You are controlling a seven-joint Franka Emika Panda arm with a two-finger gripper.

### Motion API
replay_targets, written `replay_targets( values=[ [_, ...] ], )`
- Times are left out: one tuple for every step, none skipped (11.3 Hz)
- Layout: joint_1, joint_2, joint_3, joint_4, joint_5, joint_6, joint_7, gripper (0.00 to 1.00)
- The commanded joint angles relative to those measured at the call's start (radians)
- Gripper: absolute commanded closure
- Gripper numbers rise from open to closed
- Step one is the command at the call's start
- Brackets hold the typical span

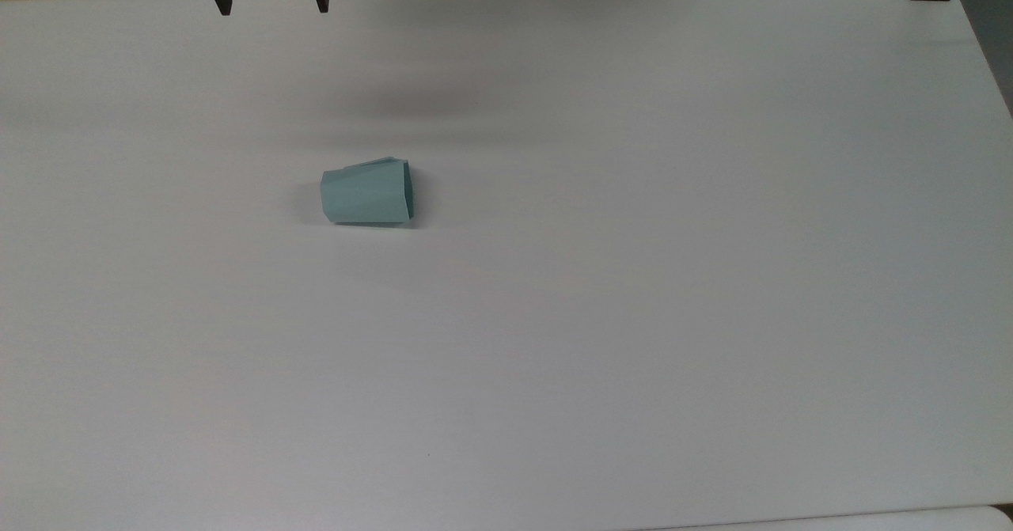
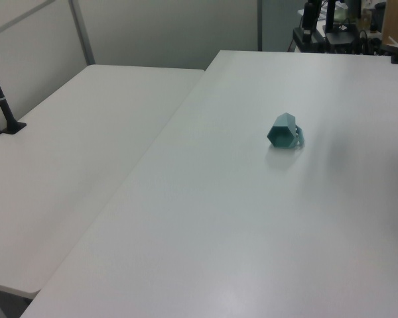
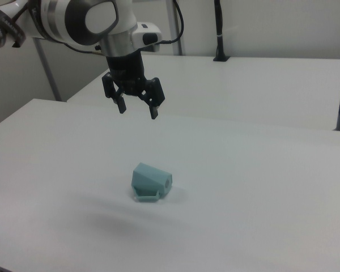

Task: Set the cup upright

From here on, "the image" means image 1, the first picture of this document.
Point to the light blue paper cup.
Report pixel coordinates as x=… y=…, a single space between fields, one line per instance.
x=367 y=194

